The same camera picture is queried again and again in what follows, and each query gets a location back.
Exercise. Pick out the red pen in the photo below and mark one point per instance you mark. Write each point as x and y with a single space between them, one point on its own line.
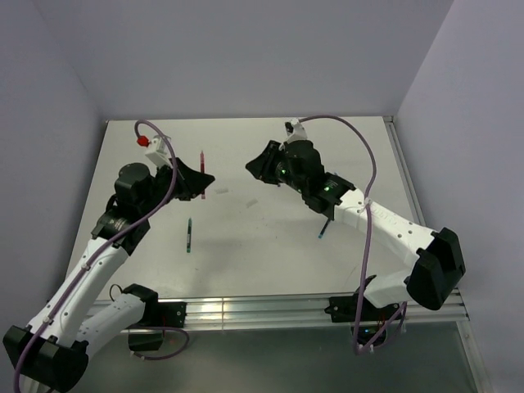
203 171

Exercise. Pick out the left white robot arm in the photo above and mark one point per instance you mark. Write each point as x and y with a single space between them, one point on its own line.
55 346

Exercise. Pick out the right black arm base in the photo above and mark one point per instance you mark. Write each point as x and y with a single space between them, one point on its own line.
343 309

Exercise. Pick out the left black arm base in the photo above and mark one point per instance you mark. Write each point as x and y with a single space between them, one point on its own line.
160 335

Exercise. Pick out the aluminium rail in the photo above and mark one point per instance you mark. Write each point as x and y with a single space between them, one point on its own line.
288 311

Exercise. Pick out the green pen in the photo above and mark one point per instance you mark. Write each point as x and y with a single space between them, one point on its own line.
189 236

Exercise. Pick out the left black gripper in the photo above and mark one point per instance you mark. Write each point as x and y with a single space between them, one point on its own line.
191 182

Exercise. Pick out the light blue pen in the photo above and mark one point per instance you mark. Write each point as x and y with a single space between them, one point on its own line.
324 228

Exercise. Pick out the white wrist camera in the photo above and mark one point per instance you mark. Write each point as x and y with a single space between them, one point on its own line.
156 150
295 131

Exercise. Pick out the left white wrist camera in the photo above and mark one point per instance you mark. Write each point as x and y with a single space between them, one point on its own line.
156 150

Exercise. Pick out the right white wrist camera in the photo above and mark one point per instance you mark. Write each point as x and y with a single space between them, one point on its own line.
295 131

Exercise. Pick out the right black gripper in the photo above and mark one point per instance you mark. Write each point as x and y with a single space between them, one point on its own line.
261 166

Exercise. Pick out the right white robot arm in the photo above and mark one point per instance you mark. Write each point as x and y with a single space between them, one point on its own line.
433 259

